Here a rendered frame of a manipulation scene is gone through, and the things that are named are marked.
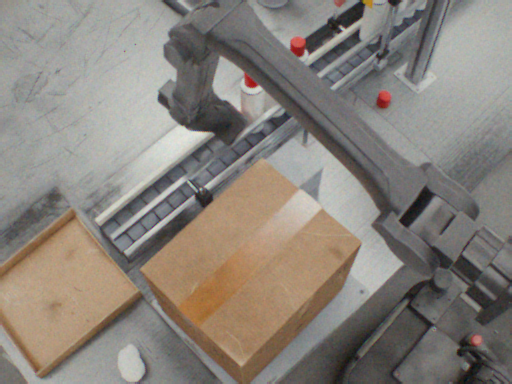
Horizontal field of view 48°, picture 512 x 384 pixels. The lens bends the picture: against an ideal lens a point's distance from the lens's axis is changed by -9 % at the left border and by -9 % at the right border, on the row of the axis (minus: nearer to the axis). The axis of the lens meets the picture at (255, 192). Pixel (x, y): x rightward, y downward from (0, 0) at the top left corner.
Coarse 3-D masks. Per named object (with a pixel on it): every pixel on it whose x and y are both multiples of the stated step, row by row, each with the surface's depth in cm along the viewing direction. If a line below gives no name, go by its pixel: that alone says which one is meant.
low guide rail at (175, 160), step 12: (360, 24) 154; (336, 36) 152; (324, 48) 150; (312, 60) 149; (240, 108) 141; (192, 144) 137; (180, 156) 136; (168, 168) 136; (144, 180) 133; (132, 192) 132; (120, 204) 131; (108, 216) 130
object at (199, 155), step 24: (408, 24) 158; (336, 48) 154; (336, 72) 151; (216, 144) 141; (240, 144) 141; (192, 168) 138; (216, 168) 138; (144, 192) 136; (192, 192) 136; (120, 216) 133; (120, 240) 131
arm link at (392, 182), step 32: (224, 0) 68; (192, 32) 70; (224, 32) 68; (256, 32) 69; (256, 64) 69; (288, 64) 69; (288, 96) 69; (320, 96) 69; (320, 128) 69; (352, 128) 69; (352, 160) 70; (384, 160) 69; (384, 192) 70; (416, 192) 70; (448, 192) 70; (384, 224) 70; (416, 256) 69
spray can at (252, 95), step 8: (248, 80) 125; (240, 88) 129; (248, 88) 128; (256, 88) 128; (248, 96) 129; (256, 96) 129; (264, 96) 132; (248, 104) 132; (256, 104) 132; (264, 104) 135; (248, 112) 134; (256, 112) 134; (248, 120) 137
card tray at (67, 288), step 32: (64, 224) 137; (32, 256) 134; (64, 256) 134; (96, 256) 134; (0, 288) 130; (32, 288) 130; (64, 288) 130; (96, 288) 131; (128, 288) 131; (0, 320) 126; (32, 320) 127; (64, 320) 127; (96, 320) 127; (32, 352) 124; (64, 352) 121
